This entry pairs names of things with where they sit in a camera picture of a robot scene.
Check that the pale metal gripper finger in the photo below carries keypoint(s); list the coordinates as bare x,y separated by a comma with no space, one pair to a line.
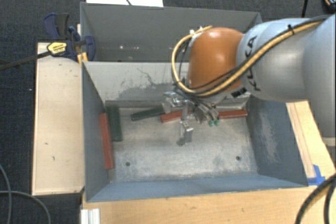
189,134
180,136

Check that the red-brown flat block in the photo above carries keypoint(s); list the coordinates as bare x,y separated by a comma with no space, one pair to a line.
106,141
170,117
233,113

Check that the grey metal bin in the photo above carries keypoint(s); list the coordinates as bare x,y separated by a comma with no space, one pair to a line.
162,154

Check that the dark green flat block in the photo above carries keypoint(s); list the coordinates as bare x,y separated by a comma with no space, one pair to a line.
115,123
147,113

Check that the pale wood board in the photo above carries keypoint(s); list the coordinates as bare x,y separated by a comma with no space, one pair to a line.
57,123

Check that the black cylinder on white bracket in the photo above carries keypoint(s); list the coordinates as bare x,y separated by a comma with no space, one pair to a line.
240,92

